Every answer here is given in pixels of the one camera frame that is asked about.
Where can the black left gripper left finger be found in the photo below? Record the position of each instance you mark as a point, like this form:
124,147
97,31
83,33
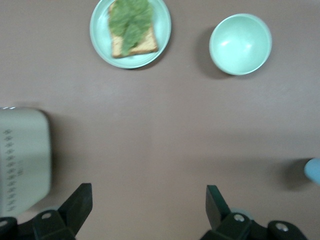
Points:
82,200

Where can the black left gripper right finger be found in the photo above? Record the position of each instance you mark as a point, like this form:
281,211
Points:
215,205

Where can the light blue plastic cup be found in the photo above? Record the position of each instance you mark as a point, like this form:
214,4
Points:
313,171

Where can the beige and chrome toaster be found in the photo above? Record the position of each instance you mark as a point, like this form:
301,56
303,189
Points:
25,150

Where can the pale green bowl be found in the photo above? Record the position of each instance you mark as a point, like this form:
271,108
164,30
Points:
240,45

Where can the brown toast slice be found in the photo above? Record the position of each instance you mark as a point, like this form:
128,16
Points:
150,46

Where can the pale green plate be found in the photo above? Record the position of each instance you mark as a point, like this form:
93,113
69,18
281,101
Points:
162,27

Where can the green lettuce leaf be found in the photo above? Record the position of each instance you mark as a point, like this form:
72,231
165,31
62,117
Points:
130,20

